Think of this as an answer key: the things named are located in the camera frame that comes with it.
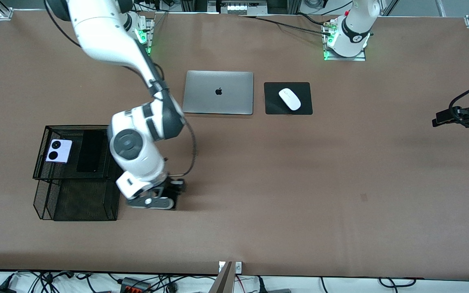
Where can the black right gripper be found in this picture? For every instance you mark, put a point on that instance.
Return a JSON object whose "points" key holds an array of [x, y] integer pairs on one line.
{"points": [[176, 185]]}

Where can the long black smartphone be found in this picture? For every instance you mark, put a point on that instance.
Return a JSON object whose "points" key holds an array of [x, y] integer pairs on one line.
{"points": [[90, 151]]}

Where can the lilac flip phone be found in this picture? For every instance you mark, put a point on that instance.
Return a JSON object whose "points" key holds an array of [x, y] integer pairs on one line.
{"points": [[64, 154]]}

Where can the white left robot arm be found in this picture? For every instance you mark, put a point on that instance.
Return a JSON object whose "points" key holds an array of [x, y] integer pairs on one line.
{"points": [[356, 28]]}

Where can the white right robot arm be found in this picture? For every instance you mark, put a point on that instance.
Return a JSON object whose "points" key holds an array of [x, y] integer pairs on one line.
{"points": [[108, 36]]}

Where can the silver closed laptop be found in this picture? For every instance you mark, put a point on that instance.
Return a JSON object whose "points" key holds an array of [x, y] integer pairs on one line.
{"points": [[218, 97]]}

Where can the black power strip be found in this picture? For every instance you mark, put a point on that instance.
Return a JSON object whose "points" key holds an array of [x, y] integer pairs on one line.
{"points": [[134, 285]]}

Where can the black mouse pad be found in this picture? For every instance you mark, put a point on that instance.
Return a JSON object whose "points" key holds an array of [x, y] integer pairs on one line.
{"points": [[271, 103]]}

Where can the white computer mouse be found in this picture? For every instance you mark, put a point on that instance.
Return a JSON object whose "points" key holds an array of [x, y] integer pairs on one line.
{"points": [[290, 99]]}

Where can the white terminal block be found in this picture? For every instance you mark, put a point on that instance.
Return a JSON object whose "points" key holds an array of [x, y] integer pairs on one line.
{"points": [[237, 8]]}

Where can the white metal bracket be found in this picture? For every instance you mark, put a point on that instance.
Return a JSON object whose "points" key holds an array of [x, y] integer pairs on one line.
{"points": [[238, 267]]}

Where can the grey slanted post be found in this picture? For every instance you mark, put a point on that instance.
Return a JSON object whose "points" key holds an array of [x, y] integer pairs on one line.
{"points": [[223, 283]]}

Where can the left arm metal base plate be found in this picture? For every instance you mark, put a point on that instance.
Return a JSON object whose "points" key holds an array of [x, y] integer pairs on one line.
{"points": [[344, 58]]}

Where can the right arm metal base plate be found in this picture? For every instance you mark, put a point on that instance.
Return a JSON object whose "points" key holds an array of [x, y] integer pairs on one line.
{"points": [[150, 36]]}

